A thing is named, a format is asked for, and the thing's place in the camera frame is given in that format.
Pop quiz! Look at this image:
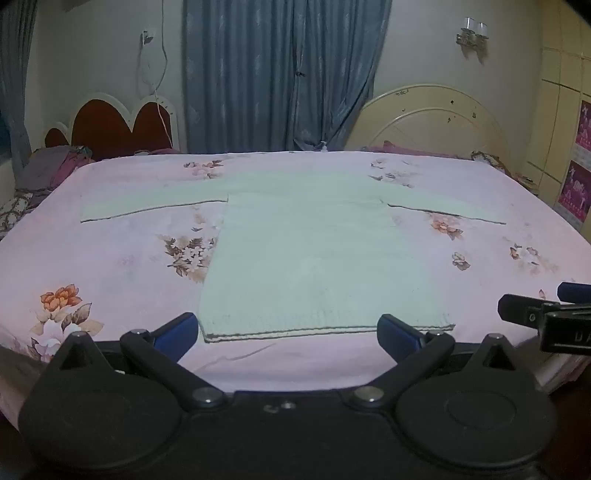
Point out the white charger cable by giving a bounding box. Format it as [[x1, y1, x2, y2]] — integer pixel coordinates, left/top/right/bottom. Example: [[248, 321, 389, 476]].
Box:
[[137, 0, 171, 137]]

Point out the glass wall lamp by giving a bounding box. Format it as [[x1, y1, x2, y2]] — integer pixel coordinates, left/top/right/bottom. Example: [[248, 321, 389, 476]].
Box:
[[456, 17, 490, 48]]

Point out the light green knit sweater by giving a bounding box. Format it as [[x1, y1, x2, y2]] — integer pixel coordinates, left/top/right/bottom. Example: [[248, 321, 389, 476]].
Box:
[[81, 167, 507, 343]]

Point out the pink floral bed sheet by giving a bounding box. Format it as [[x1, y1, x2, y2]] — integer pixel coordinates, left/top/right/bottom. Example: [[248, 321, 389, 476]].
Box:
[[0, 150, 591, 418]]

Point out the pink wall poster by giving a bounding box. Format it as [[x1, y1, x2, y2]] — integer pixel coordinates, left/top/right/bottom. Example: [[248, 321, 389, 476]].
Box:
[[557, 160, 591, 228], [574, 99, 591, 153]]

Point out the red and white headboard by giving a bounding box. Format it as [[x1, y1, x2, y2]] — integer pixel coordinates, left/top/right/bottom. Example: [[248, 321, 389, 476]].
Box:
[[44, 92, 180, 161]]

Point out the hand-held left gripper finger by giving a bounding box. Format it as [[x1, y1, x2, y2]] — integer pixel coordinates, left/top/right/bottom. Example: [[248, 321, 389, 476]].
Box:
[[346, 314, 523, 411]]

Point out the narrow blue curtain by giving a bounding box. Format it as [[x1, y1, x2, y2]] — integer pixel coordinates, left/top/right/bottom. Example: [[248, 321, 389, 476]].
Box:
[[0, 0, 41, 172]]

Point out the brown floral pillow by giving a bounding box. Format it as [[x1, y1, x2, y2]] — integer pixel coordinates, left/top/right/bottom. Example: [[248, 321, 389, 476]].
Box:
[[470, 150, 514, 177]]

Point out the cream wooden headboard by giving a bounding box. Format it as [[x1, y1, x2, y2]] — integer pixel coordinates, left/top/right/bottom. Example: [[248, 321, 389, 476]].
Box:
[[344, 83, 513, 174]]

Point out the pile of bedding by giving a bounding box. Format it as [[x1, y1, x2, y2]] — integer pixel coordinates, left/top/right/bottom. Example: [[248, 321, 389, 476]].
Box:
[[14, 145, 95, 191]]

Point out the pink bedding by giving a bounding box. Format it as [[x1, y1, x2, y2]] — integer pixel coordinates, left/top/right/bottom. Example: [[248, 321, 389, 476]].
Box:
[[360, 141, 474, 161]]

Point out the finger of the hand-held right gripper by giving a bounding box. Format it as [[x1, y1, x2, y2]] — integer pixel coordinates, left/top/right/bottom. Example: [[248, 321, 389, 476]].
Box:
[[557, 281, 591, 305], [498, 294, 561, 329]]

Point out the dark floral pillow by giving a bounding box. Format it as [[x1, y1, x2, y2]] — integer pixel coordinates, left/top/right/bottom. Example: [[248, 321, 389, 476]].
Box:
[[0, 188, 48, 238]]

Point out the wide blue curtain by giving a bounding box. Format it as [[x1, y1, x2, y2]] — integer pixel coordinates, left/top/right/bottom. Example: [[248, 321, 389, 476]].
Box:
[[182, 0, 393, 154]]

